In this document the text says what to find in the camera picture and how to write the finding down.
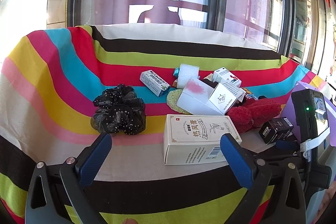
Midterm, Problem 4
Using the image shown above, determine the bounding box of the teal shiny small box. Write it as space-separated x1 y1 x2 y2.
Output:
173 68 179 78

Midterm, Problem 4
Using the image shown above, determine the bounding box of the rainbow striped tablecloth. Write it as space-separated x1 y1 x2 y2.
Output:
0 23 336 224

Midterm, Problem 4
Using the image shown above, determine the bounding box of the white medicine box red figure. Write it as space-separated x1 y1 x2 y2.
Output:
212 67 242 88

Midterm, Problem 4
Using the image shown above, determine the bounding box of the white green barcode medicine box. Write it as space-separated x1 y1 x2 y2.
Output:
139 70 170 97

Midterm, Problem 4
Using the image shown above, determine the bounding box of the white foam block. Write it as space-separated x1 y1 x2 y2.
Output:
177 64 199 89

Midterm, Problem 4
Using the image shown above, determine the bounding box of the red fuzzy sock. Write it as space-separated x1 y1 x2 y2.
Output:
227 98 282 134

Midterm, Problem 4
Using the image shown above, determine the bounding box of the small black box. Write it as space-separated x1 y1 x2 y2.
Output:
259 117 294 144

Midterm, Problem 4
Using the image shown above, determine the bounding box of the large white herbal medicine box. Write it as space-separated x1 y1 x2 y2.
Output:
163 114 242 165

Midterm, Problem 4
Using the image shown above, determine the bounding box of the green round sponge pad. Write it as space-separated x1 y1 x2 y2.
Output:
166 89 190 115

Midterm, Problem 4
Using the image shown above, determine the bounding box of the purple storage box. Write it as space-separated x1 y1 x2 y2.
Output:
281 81 335 147

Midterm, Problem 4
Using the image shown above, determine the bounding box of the white cube box diamond logo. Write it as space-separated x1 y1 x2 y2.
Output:
209 81 245 114

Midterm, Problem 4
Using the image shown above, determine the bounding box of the black studded scrunchie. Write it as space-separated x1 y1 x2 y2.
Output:
91 84 146 135

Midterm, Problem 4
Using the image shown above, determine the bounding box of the red blue 48 box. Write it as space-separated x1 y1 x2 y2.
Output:
242 88 258 100

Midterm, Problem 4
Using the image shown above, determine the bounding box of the white box pink flower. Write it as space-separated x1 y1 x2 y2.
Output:
177 78 223 116

